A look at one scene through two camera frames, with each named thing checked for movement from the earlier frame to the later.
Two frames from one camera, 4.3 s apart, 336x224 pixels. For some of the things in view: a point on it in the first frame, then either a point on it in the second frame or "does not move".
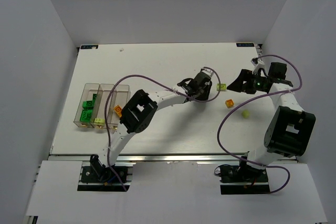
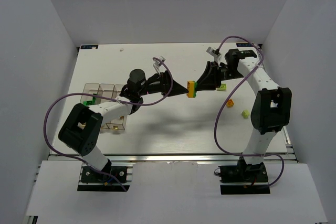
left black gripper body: [199, 91] to [166, 83]
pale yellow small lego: [245, 114] does not move
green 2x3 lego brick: [88, 105] does not move
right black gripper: [247, 81] to [211, 74]
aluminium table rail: [149, 158] does not move
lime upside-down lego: [223, 86] does not move
